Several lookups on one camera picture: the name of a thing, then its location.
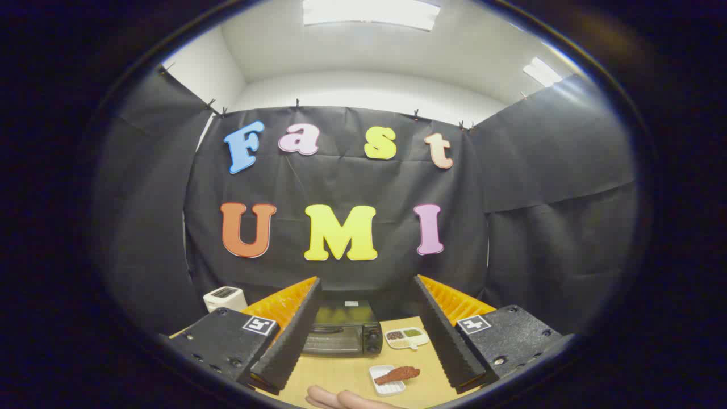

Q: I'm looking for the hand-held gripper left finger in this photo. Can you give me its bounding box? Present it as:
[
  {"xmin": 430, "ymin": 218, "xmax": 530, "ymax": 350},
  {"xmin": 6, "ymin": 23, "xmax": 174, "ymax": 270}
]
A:
[{"xmin": 161, "ymin": 276, "xmax": 323, "ymax": 397}]

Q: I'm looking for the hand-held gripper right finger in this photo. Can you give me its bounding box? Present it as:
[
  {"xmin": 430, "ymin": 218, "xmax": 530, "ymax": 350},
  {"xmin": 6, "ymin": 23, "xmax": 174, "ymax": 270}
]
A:
[{"xmin": 413, "ymin": 274, "xmax": 574, "ymax": 395}]

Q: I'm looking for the white bread toaster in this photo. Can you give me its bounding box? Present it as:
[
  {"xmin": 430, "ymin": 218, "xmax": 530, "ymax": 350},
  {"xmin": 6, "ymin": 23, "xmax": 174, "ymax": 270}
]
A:
[{"xmin": 203, "ymin": 287, "xmax": 248, "ymax": 314}]

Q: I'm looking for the large ceiling light panel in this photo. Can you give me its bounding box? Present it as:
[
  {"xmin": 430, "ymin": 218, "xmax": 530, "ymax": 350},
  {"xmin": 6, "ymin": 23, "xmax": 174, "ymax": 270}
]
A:
[{"xmin": 302, "ymin": 0, "xmax": 442, "ymax": 32}]

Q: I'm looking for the white divided dish with grains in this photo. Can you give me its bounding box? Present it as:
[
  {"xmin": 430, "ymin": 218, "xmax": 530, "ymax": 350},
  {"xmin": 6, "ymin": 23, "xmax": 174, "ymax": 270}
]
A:
[{"xmin": 384, "ymin": 327, "xmax": 431, "ymax": 350}]

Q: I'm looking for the white ribbed plastic tray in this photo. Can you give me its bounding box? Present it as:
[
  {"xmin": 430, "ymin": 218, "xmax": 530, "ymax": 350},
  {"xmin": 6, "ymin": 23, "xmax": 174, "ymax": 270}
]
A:
[{"xmin": 369, "ymin": 364, "xmax": 407, "ymax": 397}]

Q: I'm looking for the brown meat piece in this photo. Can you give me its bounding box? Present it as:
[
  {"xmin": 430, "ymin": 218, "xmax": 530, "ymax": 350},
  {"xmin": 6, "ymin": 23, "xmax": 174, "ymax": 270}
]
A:
[{"xmin": 374, "ymin": 366, "xmax": 421, "ymax": 386}]

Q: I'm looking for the small ceiling light panel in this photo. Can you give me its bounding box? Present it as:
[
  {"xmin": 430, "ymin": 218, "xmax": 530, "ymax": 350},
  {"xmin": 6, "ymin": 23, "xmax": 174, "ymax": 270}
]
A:
[{"xmin": 523, "ymin": 57, "xmax": 563, "ymax": 87}]

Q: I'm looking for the black toaster oven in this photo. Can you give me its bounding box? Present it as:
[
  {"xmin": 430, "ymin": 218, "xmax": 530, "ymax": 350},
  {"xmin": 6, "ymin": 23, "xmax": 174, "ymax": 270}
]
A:
[{"xmin": 301, "ymin": 299, "xmax": 384, "ymax": 357}]

